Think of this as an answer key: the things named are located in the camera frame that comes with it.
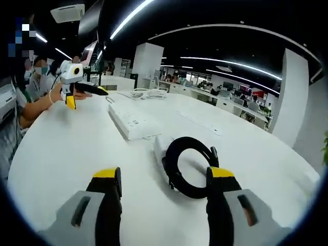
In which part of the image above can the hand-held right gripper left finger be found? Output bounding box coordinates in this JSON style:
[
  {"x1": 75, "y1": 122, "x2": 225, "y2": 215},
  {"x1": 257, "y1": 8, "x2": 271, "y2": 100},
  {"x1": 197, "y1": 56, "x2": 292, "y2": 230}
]
[{"x1": 38, "y1": 166, "x2": 123, "y2": 246}]

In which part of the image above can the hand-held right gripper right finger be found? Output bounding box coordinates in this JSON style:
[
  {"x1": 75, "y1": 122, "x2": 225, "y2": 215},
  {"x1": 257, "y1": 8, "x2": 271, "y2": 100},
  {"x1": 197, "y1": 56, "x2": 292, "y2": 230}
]
[{"x1": 206, "y1": 166, "x2": 293, "y2": 246}]

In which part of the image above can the white power strip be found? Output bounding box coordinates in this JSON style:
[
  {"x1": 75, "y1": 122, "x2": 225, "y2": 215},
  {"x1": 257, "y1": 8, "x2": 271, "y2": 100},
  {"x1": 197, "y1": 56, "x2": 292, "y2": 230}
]
[{"x1": 107, "y1": 101, "x2": 163, "y2": 141}]

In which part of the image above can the white power strip cable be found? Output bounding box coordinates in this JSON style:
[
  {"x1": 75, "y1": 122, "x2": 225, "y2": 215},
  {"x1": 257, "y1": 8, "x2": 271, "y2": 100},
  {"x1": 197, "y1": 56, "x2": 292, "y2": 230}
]
[{"x1": 106, "y1": 88, "x2": 169, "y2": 104}]

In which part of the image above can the black charger cable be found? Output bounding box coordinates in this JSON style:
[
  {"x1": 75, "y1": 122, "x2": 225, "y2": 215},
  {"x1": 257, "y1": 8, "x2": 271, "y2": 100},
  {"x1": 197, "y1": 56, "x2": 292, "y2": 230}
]
[{"x1": 161, "y1": 136, "x2": 220, "y2": 200}]

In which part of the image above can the white charger adapter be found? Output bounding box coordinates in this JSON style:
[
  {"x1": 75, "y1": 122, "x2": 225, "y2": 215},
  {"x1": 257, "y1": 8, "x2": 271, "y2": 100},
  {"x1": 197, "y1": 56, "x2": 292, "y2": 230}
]
[{"x1": 153, "y1": 135, "x2": 177, "y2": 180}]

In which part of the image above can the white desk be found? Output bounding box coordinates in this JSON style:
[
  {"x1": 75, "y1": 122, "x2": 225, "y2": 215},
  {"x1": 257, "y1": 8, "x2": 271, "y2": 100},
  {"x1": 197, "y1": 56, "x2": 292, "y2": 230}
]
[{"x1": 7, "y1": 91, "x2": 321, "y2": 246}]

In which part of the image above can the person's left hand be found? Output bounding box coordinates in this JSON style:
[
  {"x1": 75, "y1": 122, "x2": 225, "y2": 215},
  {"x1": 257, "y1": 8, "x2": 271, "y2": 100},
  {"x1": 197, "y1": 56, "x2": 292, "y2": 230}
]
[{"x1": 59, "y1": 84, "x2": 93, "y2": 101}]

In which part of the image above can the black laptop stand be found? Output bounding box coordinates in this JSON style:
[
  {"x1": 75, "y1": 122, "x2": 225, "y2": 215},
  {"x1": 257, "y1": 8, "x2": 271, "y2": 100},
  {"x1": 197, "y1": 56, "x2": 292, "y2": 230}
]
[{"x1": 86, "y1": 67, "x2": 103, "y2": 85}]

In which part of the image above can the open laptop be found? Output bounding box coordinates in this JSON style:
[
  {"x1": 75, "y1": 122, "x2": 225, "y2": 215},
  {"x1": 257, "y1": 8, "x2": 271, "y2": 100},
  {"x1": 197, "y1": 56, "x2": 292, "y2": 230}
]
[{"x1": 80, "y1": 40, "x2": 99, "y2": 68}]

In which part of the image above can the large dark monitor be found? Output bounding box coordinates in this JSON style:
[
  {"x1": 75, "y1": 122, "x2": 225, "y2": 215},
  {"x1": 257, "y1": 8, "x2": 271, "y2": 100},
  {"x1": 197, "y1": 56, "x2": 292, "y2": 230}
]
[{"x1": 78, "y1": 0, "x2": 105, "y2": 43}]

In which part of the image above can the white ceiling air conditioner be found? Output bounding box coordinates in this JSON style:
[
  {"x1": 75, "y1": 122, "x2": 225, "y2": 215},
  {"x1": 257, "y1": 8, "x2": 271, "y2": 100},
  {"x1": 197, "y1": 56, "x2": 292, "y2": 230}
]
[{"x1": 50, "y1": 4, "x2": 85, "y2": 24}]

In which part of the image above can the white boxy equipment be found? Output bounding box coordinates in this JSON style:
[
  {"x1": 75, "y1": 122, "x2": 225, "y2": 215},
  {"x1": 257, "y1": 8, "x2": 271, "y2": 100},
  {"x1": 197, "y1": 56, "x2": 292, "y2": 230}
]
[{"x1": 0, "y1": 84, "x2": 17, "y2": 124}]

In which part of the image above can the white office chair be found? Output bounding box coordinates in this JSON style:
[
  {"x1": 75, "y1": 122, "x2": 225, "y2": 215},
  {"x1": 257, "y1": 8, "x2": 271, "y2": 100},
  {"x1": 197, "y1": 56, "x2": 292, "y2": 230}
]
[{"x1": 152, "y1": 69, "x2": 167, "y2": 89}]

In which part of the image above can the person's striped shirt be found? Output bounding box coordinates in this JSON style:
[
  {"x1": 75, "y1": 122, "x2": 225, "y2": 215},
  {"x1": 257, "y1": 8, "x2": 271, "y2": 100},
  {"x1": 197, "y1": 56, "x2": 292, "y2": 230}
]
[{"x1": 0, "y1": 87, "x2": 28, "y2": 165}]

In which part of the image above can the row of white office desks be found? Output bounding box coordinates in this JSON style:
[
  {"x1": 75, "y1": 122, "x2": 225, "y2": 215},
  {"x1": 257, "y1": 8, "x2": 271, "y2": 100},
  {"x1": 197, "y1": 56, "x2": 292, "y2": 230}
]
[{"x1": 158, "y1": 80, "x2": 272, "y2": 129}]

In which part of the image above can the group of distant office workers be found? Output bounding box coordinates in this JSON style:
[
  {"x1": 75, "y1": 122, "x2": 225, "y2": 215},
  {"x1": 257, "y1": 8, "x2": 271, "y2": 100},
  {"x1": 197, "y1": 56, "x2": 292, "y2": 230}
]
[{"x1": 163, "y1": 73, "x2": 272, "y2": 113}]

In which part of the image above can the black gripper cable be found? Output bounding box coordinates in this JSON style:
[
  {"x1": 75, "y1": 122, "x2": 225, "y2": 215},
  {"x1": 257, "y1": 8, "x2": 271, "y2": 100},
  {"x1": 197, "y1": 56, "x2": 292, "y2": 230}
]
[{"x1": 50, "y1": 72, "x2": 63, "y2": 91}]

